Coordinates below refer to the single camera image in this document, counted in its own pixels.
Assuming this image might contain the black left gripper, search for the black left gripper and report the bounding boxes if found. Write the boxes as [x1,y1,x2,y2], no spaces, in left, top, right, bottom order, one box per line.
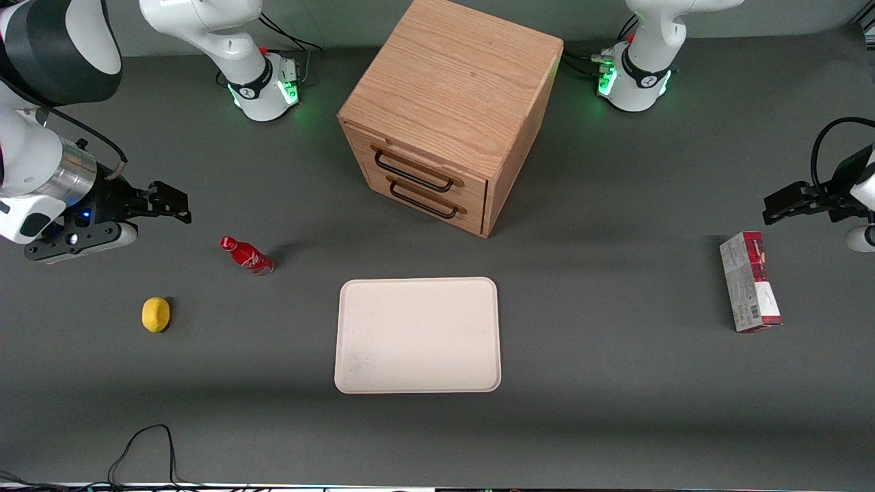
[763,144,875,226]

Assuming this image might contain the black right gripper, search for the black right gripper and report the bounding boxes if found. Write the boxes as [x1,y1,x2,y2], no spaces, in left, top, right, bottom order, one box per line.
[63,163,193,232]

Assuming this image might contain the long black drawer handle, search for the long black drawer handle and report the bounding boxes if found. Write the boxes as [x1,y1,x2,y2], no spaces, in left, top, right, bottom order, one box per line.
[374,148,456,193]

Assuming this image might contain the wooden drawer with notch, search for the wooden drawer with notch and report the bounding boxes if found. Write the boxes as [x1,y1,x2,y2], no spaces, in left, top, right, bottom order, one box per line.
[344,123,489,209]

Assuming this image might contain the plain wooden drawer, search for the plain wooden drawer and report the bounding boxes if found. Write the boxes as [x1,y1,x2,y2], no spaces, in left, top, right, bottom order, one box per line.
[352,154,487,237]

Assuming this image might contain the wooden drawer cabinet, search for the wooden drawer cabinet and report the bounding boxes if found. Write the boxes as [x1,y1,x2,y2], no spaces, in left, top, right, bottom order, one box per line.
[337,0,565,238]

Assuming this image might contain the red cola bottle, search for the red cola bottle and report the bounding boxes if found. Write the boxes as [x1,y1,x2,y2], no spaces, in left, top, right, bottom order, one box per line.
[219,236,275,277]

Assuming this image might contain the red grey cardboard box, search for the red grey cardboard box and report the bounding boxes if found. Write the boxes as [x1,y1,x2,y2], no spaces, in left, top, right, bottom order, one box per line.
[719,231,783,333]

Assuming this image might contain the yellow lemon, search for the yellow lemon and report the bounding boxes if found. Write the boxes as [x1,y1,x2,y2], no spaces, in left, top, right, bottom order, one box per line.
[142,297,172,334]

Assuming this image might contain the beige plastic tray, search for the beige plastic tray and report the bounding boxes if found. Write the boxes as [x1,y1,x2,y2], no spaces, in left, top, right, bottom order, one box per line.
[334,276,502,395]

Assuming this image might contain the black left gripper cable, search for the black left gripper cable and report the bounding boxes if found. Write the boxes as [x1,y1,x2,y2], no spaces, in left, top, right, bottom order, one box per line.
[811,117,875,200]

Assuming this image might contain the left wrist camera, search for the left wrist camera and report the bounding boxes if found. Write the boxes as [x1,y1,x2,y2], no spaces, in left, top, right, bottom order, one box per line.
[845,224,875,254]

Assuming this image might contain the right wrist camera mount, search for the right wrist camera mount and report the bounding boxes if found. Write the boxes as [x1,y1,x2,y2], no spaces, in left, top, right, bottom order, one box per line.
[24,221,139,264]

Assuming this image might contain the black right base cable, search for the black right base cable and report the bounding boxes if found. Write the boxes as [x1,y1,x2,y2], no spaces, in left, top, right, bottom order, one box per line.
[258,11,324,54]

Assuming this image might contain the black base cable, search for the black base cable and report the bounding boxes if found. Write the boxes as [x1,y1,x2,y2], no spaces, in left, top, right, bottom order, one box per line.
[258,11,324,54]
[561,12,641,80]

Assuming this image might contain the black looped table cable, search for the black looped table cable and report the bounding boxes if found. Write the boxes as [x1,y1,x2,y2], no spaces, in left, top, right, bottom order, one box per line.
[108,424,182,487]

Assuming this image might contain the black left base cable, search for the black left base cable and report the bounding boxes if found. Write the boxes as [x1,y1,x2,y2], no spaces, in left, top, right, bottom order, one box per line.
[561,12,641,80]

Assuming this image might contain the short black drawer handle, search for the short black drawer handle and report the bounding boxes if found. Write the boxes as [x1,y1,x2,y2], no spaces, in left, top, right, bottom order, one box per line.
[388,179,460,220]

